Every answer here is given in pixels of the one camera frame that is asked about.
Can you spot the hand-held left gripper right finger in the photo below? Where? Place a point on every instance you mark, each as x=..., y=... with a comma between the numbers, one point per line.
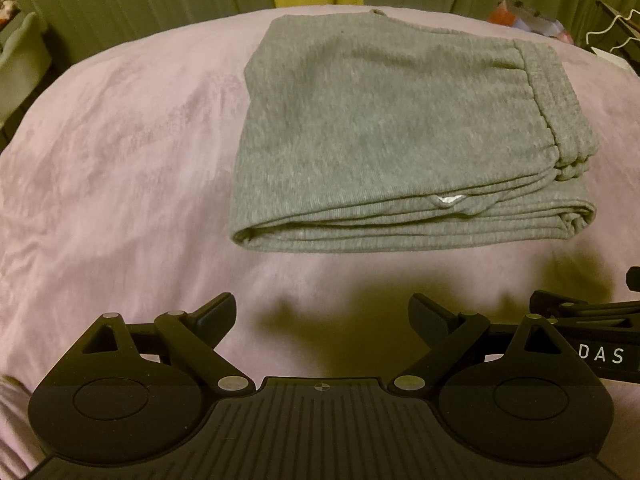
x=424, y=311

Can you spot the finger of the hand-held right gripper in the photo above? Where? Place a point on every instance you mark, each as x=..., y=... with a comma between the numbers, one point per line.
x=580, y=305
x=634, y=280

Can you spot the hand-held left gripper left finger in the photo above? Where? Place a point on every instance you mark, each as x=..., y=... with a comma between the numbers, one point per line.
x=219, y=311

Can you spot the grey pants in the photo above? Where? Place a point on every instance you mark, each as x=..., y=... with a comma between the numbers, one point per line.
x=380, y=130

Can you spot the pink fleece blanket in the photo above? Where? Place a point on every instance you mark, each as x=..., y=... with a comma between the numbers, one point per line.
x=125, y=170

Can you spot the red colourful bag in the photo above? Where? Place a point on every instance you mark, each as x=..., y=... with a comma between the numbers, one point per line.
x=530, y=20

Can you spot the pink figurine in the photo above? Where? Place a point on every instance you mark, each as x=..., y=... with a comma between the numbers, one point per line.
x=7, y=7

